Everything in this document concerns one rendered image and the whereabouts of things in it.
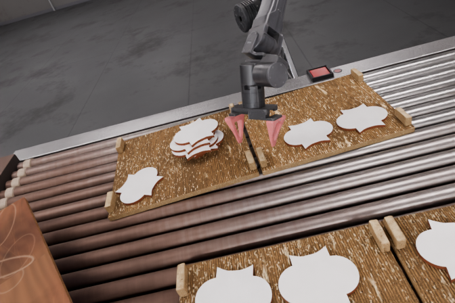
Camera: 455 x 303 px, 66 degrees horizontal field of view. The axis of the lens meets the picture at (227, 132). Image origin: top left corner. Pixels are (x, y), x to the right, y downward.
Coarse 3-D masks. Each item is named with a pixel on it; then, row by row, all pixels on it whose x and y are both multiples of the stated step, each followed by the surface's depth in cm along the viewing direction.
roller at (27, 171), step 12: (444, 60) 115; (408, 72) 114; (420, 72) 114; (372, 84) 115; (384, 84) 115; (72, 156) 123; (84, 156) 122; (96, 156) 121; (24, 168) 124; (36, 168) 123; (48, 168) 122
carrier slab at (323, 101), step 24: (288, 96) 117; (312, 96) 114; (336, 96) 110; (360, 96) 107; (264, 120) 109; (288, 120) 106; (336, 120) 100; (264, 144) 100; (336, 144) 92; (360, 144) 91; (264, 168) 91
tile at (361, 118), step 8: (344, 112) 101; (352, 112) 100; (360, 112) 99; (368, 112) 98; (376, 112) 97; (384, 112) 96; (344, 120) 98; (352, 120) 97; (360, 120) 96; (368, 120) 95; (376, 120) 94; (384, 120) 95; (344, 128) 95; (352, 128) 94; (360, 128) 94; (368, 128) 93
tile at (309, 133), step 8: (312, 120) 102; (288, 128) 103; (296, 128) 101; (304, 128) 100; (312, 128) 99; (320, 128) 98; (328, 128) 97; (288, 136) 98; (296, 136) 98; (304, 136) 97; (312, 136) 96; (320, 136) 95; (328, 136) 95; (288, 144) 96; (296, 144) 95; (304, 144) 94; (312, 144) 94
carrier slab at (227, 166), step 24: (192, 120) 120; (144, 144) 115; (168, 144) 112; (240, 144) 102; (120, 168) 107; (168, 168) 101; (192, 168) 99; (216, 168) 96; (240, 168) 94; (168, 192) 93; (192, 192) 91; (120, 216) 92
